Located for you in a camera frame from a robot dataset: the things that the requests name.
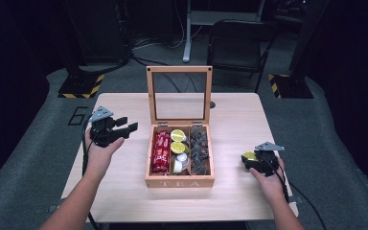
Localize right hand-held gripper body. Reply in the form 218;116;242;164
248;141;286;177

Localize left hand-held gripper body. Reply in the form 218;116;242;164
88;105;127;149

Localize yellow lid capsule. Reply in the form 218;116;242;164
170;128;187;144
241;150;260;162
170;141;188;155

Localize wooden tea box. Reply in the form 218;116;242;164
145;65;216;189

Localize person's right hand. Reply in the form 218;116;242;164
248;156;288;201

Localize person's left hand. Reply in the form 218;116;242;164
83;128;126;175

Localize pile of red sachets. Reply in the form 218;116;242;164
151;129;172;175

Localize pile of dark tea bags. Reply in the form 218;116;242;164
190;127;211;176

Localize black stand with striped base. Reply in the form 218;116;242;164
57;0;105;100
266;0;332;100

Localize black cabinet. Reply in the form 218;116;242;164
65;0;132;66

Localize black folding chair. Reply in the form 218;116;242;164
203;19;279;94

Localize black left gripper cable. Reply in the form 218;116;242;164
80;113;102;230

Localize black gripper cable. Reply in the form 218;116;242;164
80;113;102;230
263;152;328;230

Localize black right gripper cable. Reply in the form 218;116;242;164
263;152;328;230

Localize black floor cables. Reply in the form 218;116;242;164
129;34;199;94

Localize white desk frame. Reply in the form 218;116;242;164
182;0;266;63

